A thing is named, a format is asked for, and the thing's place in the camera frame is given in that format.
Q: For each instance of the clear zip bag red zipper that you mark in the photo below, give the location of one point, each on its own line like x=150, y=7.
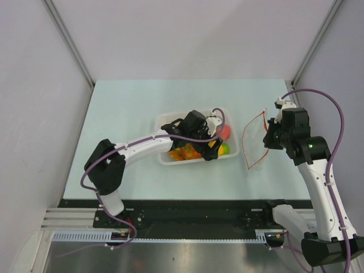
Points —
x=252, y=140

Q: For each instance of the pink toy peach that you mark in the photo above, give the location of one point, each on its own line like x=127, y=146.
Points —
x=224, y=132

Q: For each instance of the green toy bell pepper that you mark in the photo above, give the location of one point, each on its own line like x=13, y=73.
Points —
x=223, y=150

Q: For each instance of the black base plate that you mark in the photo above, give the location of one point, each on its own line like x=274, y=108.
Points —
x=191, y=219

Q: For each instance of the aluminium frame post left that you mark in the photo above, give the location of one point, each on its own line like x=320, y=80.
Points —
x=68, y=40

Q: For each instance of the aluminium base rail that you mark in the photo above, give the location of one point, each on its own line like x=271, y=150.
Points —
x=68, y=219

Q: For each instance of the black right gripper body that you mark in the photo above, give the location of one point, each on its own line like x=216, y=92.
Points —
x=276, y=136

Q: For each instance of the orange toy pineapple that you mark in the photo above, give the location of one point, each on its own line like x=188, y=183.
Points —
x=189, y=153

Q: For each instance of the yellow toy banana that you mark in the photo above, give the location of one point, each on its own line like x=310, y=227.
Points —
x=176, y=155

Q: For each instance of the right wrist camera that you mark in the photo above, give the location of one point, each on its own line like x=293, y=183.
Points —
x=281, y=104

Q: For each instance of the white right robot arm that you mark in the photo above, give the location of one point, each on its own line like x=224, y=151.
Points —
x=332, y=239

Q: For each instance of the aluminium frame post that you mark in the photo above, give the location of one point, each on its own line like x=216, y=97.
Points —
x=68, y=40
x=318, y=39

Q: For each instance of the aluminium frame post right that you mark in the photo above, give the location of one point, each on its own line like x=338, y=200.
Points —
x=318, y=39

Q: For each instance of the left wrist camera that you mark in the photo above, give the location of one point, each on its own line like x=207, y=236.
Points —
x=213, y=123

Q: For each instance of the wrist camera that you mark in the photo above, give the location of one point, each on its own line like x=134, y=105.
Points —
x=281, y=104
x=213, y=123

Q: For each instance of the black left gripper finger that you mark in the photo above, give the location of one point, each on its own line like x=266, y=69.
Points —
x=215, y=148
x=205, y=151

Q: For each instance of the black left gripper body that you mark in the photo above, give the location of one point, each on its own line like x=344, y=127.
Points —
x=202, y=132

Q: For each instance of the white perforated plastic basket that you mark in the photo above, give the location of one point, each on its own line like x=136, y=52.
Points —
x=164, y=157

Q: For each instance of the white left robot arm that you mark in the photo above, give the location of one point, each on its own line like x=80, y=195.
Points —
x=107, y=163

